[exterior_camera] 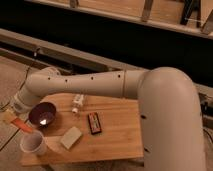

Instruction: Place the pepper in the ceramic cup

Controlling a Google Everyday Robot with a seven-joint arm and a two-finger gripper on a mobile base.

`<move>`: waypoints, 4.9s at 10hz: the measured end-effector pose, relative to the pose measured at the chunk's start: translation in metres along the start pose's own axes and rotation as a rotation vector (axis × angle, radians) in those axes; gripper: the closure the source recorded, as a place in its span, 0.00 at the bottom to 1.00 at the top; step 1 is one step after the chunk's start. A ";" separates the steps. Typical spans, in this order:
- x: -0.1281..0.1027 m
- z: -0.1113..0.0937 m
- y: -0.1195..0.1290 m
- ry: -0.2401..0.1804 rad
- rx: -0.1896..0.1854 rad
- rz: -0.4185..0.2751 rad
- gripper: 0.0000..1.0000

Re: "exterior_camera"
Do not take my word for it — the orange pepper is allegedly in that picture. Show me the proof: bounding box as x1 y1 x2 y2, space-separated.
12 118 33 133

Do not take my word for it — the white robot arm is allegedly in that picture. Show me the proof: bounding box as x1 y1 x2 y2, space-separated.
11 67 206 171

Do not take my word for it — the white ceramic cup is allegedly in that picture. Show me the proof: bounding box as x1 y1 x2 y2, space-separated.
20 130 47 156

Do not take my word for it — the small white bottle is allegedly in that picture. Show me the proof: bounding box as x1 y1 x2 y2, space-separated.
72 94 84 113

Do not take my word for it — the black red rectangular box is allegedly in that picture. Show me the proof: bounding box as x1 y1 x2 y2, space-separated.
87 112 102 135

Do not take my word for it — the wooden cutting board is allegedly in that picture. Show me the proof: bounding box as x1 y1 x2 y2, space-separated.
21 94 143 166

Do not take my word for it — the beige sponge block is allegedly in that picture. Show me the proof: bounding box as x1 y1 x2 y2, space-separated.
60 127 82 149

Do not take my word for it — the dark purple bowl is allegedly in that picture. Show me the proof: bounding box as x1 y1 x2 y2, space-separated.
28 102 56 127

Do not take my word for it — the small wooden block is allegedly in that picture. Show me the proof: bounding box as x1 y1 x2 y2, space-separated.
2 110 17 124

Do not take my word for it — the black cable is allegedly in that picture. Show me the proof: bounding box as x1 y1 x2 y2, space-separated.
0 48 42 111

